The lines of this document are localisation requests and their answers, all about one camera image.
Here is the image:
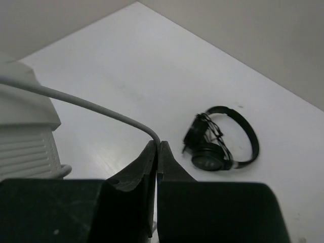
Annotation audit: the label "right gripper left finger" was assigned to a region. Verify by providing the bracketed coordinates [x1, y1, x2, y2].
[1, 141, 155, 242]

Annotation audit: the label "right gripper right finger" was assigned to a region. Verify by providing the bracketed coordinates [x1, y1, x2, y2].
[157, 141, 290, 242]

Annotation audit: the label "white grey headphones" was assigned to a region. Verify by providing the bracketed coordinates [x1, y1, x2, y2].
[1, 53, 72, 180]

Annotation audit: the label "grey headphone cable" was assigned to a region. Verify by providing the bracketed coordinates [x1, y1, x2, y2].
[0, 75, 161, 238]

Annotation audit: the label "black headphones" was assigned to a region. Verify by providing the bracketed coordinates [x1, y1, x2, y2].
[182, 106, 260, 172]

